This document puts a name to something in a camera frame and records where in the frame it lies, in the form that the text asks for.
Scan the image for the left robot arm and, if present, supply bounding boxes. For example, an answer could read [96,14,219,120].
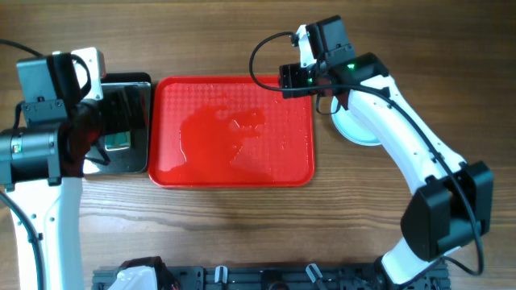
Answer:
[1,48,152,289]

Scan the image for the green yellow sponge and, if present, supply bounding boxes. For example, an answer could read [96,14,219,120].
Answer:
[104,131,131,151]

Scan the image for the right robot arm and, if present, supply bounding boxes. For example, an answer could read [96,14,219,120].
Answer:
[279,16,493,289]

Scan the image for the red plastic tray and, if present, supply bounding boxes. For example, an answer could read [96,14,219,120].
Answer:
[148,76,315,189]

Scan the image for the black rectangular basin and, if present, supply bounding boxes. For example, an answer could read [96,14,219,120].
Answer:
[83,72,153,176]

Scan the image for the light blue plate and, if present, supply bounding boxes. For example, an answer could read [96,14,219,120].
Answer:
[331,97,381,147]

